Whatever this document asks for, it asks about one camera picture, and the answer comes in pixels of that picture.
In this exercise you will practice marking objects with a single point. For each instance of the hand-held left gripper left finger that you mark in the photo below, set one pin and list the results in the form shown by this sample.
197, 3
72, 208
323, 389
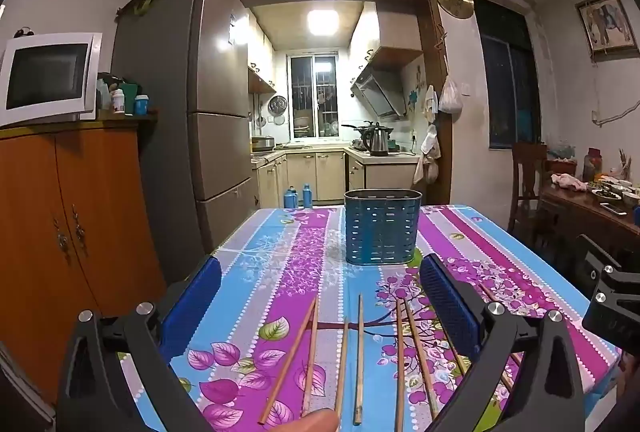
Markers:
192, 307

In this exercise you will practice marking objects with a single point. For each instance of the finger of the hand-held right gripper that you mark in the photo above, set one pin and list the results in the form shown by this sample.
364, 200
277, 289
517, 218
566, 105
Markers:
607, 269

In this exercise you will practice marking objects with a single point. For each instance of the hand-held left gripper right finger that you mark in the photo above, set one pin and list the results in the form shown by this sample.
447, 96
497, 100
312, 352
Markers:
450, 307

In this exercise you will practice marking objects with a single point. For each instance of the blue perforated utensil holder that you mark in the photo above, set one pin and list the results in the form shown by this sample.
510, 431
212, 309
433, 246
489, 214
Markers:
382, 232

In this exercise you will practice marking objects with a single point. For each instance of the row of wooden chopsticks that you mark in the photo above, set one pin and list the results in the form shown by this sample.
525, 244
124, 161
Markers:
358, 362

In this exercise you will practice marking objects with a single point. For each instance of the person's left hand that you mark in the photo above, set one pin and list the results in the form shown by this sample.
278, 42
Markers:
312, 422

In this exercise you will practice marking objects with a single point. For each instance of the group of dishes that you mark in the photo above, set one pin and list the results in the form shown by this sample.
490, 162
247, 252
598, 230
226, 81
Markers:
612, 192

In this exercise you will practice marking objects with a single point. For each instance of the pink cloth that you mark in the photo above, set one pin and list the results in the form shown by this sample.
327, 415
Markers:
567, 181

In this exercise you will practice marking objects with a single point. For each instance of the floral striped tablecloth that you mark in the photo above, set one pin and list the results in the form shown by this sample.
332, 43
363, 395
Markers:
280, 262

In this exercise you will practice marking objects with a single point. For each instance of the glass jar with red lid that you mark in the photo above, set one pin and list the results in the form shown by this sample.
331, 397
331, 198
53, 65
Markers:
591, 164

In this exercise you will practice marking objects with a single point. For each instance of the dark wooden chair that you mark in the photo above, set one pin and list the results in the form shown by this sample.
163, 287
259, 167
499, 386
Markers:
527, 167

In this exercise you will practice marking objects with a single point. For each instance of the blue thermos flask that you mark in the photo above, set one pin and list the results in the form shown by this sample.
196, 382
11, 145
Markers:
290, 198
307, 197

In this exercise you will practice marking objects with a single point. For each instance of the orange wooden cabinet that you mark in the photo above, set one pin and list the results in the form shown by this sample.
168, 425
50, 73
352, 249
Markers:
75, 212

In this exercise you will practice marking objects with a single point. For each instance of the hanging cloth bags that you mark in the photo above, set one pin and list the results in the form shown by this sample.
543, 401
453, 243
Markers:
429, 152

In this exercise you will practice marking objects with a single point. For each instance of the steel cooking pot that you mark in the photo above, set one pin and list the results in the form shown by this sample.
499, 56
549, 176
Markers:
263, 143

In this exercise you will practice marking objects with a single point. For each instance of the steel electric kettle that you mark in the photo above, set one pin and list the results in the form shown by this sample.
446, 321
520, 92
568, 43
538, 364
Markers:
377, 142

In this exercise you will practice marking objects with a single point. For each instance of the beige lower kitchen cabinets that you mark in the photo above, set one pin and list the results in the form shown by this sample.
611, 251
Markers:
315, 174

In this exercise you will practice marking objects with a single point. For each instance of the beige kitchen cabinets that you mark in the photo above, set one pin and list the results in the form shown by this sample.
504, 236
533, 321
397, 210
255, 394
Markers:
315, 174
392, 32
260, 57

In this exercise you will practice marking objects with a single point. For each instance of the grey refrigerator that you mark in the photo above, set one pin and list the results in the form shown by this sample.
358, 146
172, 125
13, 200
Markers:
165, 112

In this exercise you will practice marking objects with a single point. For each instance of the black frying pan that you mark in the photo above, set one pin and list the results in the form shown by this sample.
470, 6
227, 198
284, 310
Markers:
357, 128

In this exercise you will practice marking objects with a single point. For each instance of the white hanging plastic bag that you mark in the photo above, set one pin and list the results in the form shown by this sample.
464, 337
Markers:
450, 99

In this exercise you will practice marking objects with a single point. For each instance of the blue jar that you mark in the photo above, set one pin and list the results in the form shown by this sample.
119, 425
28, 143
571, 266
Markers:
141, 105

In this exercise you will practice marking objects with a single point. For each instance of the dark room window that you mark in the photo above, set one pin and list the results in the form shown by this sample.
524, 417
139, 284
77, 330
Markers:
507, 77

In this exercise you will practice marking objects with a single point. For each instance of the green container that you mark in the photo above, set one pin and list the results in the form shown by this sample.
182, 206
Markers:
131, 91

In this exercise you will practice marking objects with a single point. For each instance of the steel range hood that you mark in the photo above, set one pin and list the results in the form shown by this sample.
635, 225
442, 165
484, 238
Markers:
377, 92

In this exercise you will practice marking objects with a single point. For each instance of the kitchen window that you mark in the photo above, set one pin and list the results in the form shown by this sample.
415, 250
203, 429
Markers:
314, 97

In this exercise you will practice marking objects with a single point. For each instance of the framed elephant picture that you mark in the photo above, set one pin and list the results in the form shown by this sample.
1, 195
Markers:
606, 24

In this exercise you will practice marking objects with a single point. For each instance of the beige upper kitchen cabinets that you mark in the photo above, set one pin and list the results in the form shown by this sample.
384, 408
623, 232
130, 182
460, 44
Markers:
260, 57
392, 32

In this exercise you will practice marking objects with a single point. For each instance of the white microwave oven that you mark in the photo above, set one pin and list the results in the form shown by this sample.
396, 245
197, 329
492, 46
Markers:
50, 77

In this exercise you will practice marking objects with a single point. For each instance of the kitchen ceiling light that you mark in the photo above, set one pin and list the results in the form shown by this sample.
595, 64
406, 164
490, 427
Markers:
321, 22

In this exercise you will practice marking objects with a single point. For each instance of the blue flower wall sticker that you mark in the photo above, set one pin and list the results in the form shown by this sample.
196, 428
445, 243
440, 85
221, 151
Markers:
414, 97

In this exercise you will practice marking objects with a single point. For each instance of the white wall switch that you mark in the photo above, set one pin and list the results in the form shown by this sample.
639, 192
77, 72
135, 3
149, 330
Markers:
466, 89

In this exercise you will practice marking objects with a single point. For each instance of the brown wooden door frame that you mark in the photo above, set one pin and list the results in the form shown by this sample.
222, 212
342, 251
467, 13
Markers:
435, 42

